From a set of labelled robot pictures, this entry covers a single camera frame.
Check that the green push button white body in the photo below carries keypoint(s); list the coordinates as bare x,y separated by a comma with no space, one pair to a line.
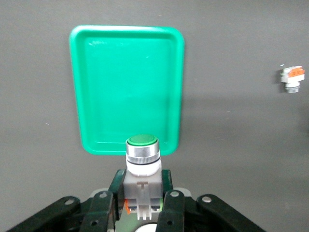
142,169

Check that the green plastic tray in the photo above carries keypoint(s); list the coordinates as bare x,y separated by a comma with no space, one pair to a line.
128,89

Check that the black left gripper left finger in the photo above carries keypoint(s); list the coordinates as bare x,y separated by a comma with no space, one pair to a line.
96,210

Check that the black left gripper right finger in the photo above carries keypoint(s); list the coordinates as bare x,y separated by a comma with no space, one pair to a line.
176,210

